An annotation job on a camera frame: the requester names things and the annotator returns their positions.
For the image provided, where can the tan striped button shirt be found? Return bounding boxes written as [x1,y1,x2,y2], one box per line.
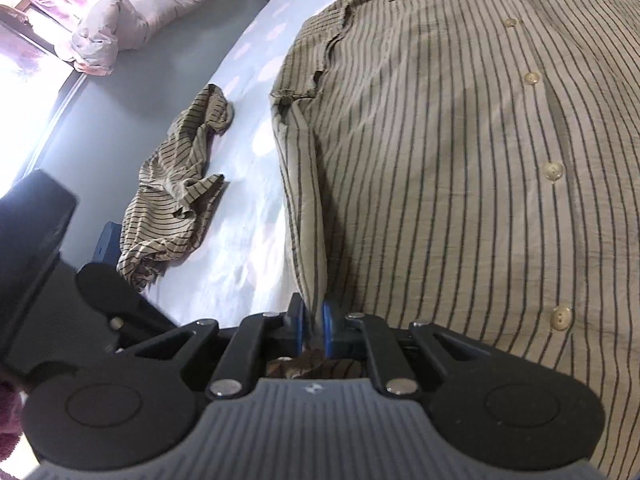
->
[265,0,640,480]

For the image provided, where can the blue plastic box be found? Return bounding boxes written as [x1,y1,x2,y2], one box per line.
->
[96,221,125,267]

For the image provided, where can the pale pink duvet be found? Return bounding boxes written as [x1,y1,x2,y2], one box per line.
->
[67,0,228,77]

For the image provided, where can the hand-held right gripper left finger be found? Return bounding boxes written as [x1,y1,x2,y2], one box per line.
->
[132,292,308,401]

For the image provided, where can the window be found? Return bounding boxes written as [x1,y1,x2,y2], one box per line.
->
[0,0,88,181]

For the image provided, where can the tan striped shorts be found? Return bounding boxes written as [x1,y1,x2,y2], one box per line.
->
[116,83,235,292]

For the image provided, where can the purple fuzzy garment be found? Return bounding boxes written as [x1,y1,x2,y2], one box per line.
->
[0,372,31,480]

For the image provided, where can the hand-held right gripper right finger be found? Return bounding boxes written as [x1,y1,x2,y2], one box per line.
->
[321,301,491,402]

